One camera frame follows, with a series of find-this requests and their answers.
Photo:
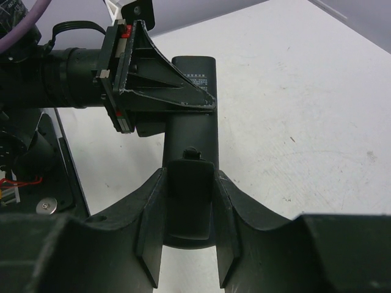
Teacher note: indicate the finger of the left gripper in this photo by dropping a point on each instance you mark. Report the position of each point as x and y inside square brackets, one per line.
[151, 83]

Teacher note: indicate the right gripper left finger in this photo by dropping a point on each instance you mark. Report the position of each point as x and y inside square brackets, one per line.
[117, 250]

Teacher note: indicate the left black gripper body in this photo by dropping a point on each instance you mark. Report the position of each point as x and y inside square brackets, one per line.
[109, 69]

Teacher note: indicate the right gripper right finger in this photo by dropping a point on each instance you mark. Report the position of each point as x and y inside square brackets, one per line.
[261, 251]

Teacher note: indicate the black remote control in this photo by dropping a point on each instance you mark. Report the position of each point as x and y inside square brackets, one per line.
[198, 130]

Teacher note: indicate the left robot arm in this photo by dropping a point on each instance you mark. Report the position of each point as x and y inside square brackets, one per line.
[61, 72]

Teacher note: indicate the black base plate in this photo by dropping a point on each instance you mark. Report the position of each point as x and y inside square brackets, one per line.
[39, 183]

